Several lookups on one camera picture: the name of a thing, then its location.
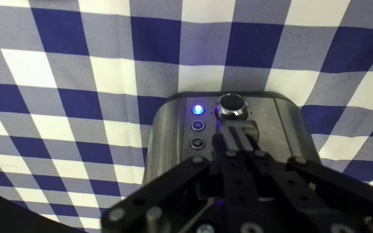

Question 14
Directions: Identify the black toaster dial knob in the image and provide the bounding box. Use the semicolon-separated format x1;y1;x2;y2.
217;92;249;119

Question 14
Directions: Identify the blue white checkered tablecloth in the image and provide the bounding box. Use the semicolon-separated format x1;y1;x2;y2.
0;0;373;233

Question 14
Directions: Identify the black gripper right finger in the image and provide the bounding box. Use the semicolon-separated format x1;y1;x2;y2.
231;121;373;233

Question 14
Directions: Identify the silver metal toaster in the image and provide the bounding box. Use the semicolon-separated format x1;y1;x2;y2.
142;90;323;187

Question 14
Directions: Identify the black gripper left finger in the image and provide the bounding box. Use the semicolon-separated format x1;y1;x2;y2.
101;132;250;233

